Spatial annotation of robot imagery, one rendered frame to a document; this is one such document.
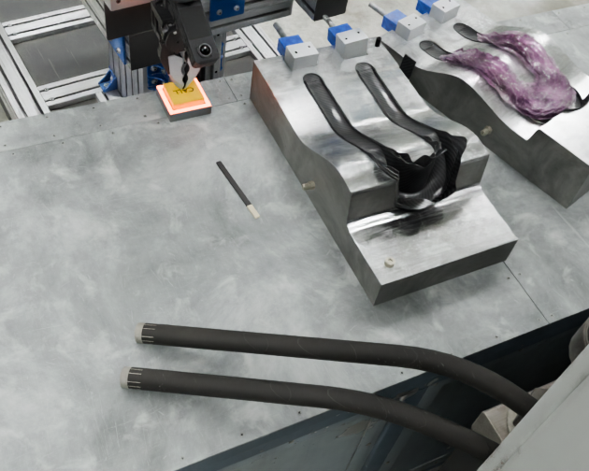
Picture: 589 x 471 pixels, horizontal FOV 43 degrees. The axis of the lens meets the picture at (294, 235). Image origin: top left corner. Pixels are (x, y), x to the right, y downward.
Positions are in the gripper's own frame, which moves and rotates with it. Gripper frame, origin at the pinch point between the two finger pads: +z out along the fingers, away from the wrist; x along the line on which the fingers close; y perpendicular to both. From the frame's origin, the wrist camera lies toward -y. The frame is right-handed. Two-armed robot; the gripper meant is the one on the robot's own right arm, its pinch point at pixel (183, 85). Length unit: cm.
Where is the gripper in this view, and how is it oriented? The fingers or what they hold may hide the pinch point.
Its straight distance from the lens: 139.4
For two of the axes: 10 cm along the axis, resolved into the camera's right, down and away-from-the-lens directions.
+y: -4.2, -7.5, 5.2
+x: -9.0, 2.7, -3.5
